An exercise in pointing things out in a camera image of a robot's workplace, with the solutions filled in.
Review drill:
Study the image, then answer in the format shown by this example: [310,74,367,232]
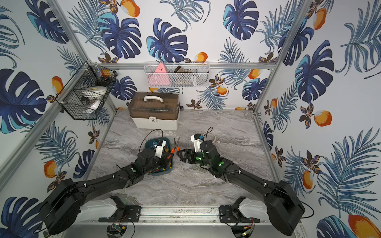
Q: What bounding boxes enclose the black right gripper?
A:
[176,148,212,169]

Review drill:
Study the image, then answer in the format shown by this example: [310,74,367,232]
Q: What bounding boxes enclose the orange long-nose pliers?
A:
[168,138,180,159]

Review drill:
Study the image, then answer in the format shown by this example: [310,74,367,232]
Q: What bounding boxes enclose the teal plastic storage tray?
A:
[144,137,173,176]

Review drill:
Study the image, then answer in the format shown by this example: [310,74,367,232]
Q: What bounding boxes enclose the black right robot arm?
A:
[176,140,305,236]

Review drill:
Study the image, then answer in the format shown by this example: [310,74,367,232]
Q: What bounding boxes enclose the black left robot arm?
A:
[40,148,173,235]

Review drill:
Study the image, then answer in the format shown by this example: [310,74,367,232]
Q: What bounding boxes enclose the white masking tape roll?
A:
[202,132,216,143]

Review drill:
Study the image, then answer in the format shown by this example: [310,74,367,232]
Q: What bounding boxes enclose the brown and white toolbox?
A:
[128,92,181,131]

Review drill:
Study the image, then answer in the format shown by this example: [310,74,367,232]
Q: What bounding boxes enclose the pink triangle item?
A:
[148,63,171,87]

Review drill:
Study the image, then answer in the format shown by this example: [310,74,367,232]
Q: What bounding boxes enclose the white item in black basket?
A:
[80,86,107,114]

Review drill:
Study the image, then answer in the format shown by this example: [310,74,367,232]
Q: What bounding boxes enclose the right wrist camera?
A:
[190,133,203,152]

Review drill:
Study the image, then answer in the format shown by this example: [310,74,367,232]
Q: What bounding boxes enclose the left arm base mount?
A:
[98,196,141,223]

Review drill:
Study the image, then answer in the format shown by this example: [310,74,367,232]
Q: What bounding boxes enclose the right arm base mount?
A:
[219,196,260,224]

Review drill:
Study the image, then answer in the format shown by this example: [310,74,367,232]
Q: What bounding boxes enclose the white wire wall basket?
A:
[144,61,210,88]

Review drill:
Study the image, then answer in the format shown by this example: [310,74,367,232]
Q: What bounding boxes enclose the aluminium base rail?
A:
[58,204,303,226]

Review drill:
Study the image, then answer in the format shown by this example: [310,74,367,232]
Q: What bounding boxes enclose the black wire wall basket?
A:
[56,62,118,121]

